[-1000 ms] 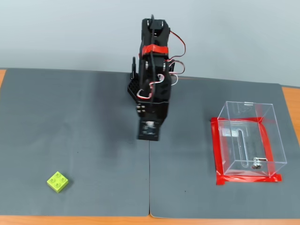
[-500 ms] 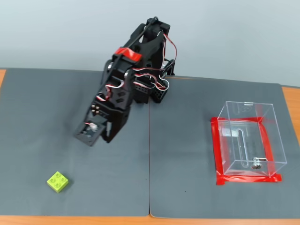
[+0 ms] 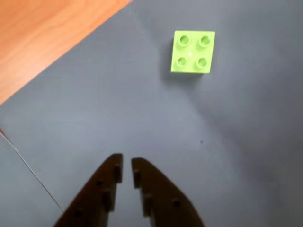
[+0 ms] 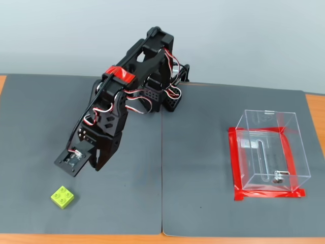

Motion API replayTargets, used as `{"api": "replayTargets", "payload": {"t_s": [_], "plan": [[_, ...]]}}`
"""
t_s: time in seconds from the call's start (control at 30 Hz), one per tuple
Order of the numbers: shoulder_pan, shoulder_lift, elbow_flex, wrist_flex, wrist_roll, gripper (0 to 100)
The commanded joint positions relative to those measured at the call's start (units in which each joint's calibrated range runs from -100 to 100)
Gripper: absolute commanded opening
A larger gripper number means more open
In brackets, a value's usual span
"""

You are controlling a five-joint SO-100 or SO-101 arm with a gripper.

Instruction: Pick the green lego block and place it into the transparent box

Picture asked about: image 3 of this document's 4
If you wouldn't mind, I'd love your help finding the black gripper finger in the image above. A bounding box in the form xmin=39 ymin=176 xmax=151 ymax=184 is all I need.
xmin=131 ymin=157 xmax=205 ymax=227
xmin=53 ymin=153 xmax=124 ymax=227

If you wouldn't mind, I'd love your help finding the green lego block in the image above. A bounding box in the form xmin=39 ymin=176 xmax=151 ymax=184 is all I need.
xmin=169 ymin=30 xmax=216 ymax=74

